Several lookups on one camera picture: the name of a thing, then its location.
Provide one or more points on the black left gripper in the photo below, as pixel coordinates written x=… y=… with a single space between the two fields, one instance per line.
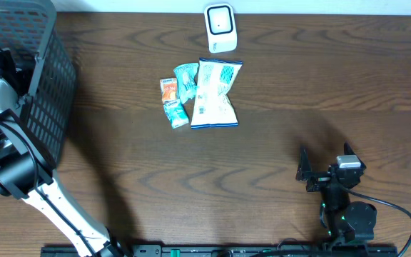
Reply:
x=21 y=80

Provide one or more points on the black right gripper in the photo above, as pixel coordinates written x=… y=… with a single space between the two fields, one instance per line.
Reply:
x=319 y=178

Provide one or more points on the cream snack bag blue trim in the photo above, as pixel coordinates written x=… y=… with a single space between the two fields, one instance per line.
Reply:
x=212 y=107

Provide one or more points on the teal tissue packet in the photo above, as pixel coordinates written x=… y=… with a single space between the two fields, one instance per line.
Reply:
x=176 y=113

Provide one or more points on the orange tissue packet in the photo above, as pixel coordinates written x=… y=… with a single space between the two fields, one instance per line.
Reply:
x=169 y=89

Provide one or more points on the teal plastic-wrapped packet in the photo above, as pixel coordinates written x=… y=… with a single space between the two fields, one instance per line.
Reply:
x=185 y=74

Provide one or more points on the black-white right robot arm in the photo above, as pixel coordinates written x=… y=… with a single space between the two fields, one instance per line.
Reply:
x=348 y=222

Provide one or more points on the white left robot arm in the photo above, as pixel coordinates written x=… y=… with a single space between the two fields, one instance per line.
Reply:
x=31 y=132

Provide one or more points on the white barcode scanner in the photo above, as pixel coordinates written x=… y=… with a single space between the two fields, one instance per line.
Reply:
x=220 y=28

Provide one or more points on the dark grey plastic basket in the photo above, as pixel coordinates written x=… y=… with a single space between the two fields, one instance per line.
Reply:
x=28 y=30

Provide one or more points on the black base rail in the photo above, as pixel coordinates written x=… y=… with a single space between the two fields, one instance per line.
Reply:
x=287 y=249

